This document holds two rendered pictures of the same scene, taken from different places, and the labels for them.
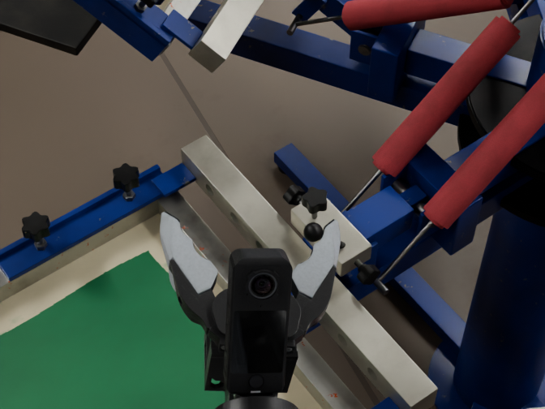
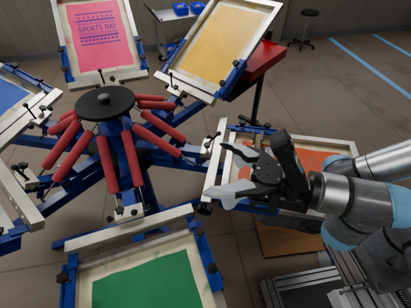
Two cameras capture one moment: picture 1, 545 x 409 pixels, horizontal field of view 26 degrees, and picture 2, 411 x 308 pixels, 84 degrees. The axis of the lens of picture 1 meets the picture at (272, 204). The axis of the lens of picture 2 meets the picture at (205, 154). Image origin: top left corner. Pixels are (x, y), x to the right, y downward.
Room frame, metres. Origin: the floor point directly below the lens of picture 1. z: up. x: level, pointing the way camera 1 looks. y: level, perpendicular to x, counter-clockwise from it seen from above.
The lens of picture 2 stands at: (0.53, 0.30, 2.02)
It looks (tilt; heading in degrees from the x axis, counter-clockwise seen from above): 47 degrees down; 288
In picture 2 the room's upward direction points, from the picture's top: 1 degrees counter-clockwise
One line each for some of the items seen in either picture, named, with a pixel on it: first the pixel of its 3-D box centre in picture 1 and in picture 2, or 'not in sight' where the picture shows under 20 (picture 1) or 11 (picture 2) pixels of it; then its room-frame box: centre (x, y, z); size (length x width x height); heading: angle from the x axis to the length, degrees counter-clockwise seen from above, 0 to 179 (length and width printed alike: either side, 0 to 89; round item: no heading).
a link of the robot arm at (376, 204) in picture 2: not in sight; (372, 203); (0.31, 0.01, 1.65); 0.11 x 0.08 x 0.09; 3
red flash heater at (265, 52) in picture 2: not in sight; (248, 56); (0.78, -1.83, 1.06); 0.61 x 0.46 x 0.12; 66
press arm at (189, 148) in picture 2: not in sight; (197, 151); (0.86, -0.58, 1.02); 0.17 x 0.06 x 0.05; 6
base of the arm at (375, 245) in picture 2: not in sight; (397, 242); (0.06, -0.14, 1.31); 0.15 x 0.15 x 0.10
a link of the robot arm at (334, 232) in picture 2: not in sight; (345, 219); (0.32, -0.01, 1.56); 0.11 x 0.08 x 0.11; 93
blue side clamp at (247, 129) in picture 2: not in sight; (253, 132); (0.57, -0.89, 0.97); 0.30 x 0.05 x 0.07; 6
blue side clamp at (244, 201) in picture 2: not in sight; (248, 204); (0.51, -0.34, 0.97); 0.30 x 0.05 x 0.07; 6
